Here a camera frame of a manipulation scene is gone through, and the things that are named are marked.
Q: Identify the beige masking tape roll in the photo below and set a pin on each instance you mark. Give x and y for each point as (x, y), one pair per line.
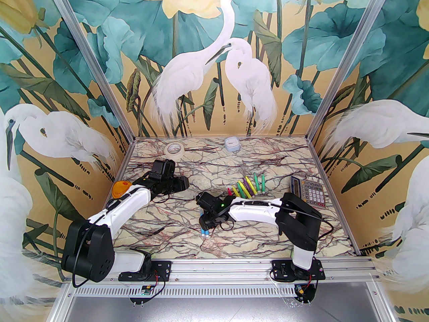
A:
(174, 155)

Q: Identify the grey metal front panel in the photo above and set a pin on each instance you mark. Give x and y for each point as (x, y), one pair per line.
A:
(218, 309)

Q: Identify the aluminium frame post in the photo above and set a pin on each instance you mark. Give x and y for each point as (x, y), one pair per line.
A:
(346, 62)
(93, 62)

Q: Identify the small light blue case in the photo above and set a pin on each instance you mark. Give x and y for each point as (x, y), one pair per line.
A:
(232, 144)

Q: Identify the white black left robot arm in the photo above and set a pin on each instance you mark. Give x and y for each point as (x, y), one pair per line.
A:
(127, 203)

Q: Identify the orange round object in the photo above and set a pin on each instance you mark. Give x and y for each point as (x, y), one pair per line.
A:
(121, 189)

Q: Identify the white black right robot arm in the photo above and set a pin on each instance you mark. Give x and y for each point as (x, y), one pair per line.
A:
(258, 208)

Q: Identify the green controller circuit board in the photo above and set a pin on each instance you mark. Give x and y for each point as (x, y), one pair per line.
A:
(145, 291)

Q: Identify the grey desk calculator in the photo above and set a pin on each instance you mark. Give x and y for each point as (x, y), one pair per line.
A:
(313, 193)

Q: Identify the controller board with yellow plug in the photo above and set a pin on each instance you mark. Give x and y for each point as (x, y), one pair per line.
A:
(301, 291)

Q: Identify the aluminium front rail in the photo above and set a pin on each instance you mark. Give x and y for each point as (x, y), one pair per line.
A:
(218, 270)

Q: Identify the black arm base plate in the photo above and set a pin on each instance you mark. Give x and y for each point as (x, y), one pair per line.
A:
(161, 268)
(280, 270)

